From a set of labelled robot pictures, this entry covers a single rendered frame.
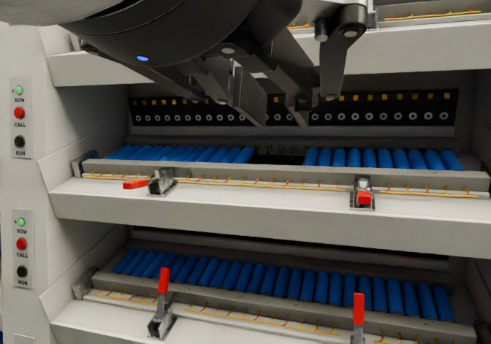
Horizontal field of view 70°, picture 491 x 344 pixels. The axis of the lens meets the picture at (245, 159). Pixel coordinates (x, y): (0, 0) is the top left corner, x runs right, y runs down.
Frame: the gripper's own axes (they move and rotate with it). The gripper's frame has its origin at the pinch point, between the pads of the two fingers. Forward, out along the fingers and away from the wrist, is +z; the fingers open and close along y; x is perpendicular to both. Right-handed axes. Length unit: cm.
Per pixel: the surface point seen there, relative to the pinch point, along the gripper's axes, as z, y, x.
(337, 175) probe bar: 19.0, -4.1, 4.4
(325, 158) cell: 23.5, -2.1, 1.8
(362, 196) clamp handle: 9.2, -7.0, 7.0
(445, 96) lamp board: 27.9, -18.0, -8.2
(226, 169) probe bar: 18.8, 10.8, 4.3
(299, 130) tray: 30.0, 2.7, -3.5
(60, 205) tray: 15.9, 35.8, 11.1
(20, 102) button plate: 12.4, 42.2, -3.9
